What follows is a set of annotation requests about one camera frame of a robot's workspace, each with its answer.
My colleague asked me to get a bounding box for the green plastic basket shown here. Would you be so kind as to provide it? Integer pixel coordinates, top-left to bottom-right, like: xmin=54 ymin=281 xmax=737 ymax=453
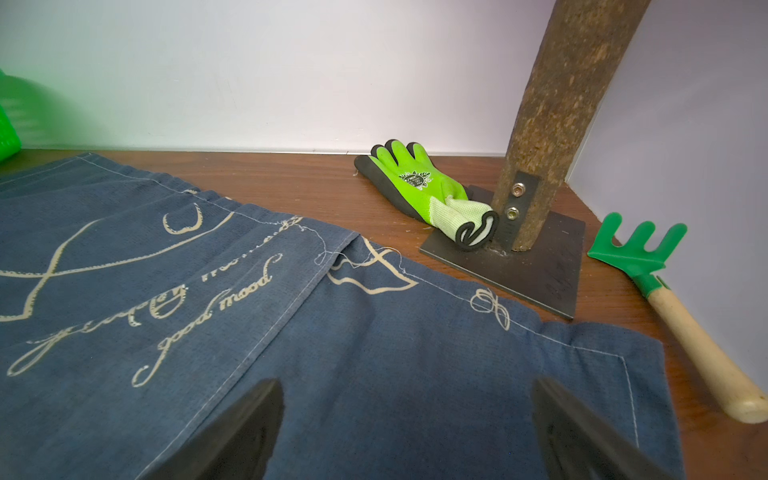
xmin=1 ymin=71 xmax=22 ymax=161

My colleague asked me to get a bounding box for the green and black work glove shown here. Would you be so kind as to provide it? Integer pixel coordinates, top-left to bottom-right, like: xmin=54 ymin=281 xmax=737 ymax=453
xmin=354 ymin=139 xmax=499 ymax=251

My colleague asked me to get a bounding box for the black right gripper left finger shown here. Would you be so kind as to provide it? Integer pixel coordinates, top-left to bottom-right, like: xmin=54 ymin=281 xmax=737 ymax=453
xmin=146 ymin=379 xmax=285 ymax=479

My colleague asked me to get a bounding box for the blue printed pillowcase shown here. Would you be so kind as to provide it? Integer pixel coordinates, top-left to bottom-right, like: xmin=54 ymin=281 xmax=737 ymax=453
xmin=1 ymin=154 xmax=684 ymax=479

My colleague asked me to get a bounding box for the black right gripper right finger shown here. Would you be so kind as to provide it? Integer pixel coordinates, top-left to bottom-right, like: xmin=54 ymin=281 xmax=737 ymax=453
xmin=531 ymin=377 xmax=672 ymax=480

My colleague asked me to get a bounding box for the pink artificial blossom tree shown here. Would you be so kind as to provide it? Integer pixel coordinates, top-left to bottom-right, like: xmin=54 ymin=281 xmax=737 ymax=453
xmin=420 ymin=0 xmax=649 ymax=320

